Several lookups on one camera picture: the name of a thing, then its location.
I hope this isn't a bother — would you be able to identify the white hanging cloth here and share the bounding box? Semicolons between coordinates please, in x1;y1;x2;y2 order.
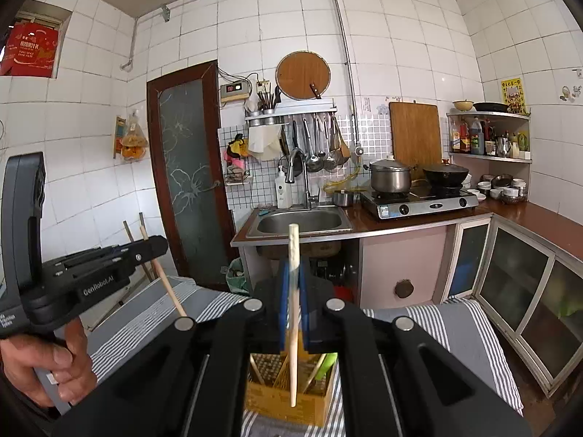
248;125;283;161

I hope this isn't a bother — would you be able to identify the steel wall rack shelf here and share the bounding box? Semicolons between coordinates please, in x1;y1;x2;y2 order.
245;108;339;127

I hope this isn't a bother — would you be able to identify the wire wall basket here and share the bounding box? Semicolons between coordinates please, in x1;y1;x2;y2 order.
223;134;252;186

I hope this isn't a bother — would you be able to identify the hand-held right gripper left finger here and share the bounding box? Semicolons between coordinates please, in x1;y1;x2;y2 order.
55;259;293;437

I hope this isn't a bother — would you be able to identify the white soap pump bottle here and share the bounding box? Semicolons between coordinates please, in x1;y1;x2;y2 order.
274;168;293;209

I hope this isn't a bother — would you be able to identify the green handled metal fork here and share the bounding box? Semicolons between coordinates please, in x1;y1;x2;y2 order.
316;353;339;384

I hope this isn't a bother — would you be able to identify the cup of dark chopsticks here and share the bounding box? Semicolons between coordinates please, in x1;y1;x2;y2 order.
255;87;282;117

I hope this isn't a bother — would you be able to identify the black wok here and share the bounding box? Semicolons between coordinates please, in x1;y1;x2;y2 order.
423;158;471;188

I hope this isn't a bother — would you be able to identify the row of hanging kitchen utensils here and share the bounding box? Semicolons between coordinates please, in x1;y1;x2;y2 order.
280;116;351;173

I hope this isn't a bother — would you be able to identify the group of small bowls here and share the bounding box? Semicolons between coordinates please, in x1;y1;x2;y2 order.
469;174;529;205

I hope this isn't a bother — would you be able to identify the person's left hand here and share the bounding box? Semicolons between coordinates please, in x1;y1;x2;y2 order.
0;317;99;409

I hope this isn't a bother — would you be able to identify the corner wall shelf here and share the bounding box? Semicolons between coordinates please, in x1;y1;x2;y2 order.
446;109;533;164

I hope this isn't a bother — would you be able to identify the brown frosted glass door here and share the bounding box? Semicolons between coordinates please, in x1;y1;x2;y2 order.
146;60;238;278

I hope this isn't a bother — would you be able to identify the rectangular wooden cutting board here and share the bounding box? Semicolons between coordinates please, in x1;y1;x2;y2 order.
388;101;443;167

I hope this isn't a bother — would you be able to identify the hanging plastic bag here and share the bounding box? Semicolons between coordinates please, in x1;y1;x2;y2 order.
119;110;150;164

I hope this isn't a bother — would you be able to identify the wall controller box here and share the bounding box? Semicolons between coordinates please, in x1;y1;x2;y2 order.
220;82;250;103

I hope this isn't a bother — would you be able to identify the steel faucet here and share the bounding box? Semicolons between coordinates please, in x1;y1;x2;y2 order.
285;148;320;210

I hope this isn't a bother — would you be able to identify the round wooden board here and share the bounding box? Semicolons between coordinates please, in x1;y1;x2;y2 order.
275;51;332;100

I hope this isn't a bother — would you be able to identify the steel wall pipe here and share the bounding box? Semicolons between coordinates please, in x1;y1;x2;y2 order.
329;0;365;156

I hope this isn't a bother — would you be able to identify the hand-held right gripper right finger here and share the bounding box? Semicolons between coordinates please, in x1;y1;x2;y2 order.
298;272;533;437

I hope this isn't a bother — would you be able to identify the yellow hose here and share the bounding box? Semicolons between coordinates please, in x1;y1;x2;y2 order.
323;175;369;192

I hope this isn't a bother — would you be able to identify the green bag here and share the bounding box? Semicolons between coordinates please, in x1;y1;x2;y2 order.
226;257;251;294

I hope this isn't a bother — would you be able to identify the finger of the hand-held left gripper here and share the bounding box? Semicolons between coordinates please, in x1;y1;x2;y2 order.
108;235;169;268

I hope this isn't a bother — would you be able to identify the steel sink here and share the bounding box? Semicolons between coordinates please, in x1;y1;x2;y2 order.
246;205;353;240

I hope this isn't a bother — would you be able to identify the yellow perforated utensil holder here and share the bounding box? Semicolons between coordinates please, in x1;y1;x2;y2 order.
243;353;340;429

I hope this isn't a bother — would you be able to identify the red cardboard box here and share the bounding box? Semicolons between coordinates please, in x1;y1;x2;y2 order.
0;23;60;77

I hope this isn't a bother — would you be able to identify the steel gas stove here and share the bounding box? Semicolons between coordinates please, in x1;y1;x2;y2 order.
361;186;479;219

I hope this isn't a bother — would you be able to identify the grey striped tablecloth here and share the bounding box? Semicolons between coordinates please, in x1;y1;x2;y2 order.
34;275;524;437

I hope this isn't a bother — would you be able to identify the yellow wall poster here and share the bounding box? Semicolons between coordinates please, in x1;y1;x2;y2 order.
501;77;527;114

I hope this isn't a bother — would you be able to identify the kitchen counter cabinet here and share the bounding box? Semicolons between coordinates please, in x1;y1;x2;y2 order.
230;198;583;397

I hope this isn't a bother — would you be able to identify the steel pot with lid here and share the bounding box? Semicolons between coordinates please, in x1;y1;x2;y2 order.
369;155;414;193

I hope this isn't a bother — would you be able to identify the row of condiment bottles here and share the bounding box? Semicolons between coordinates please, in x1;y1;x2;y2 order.
450;117;531;159

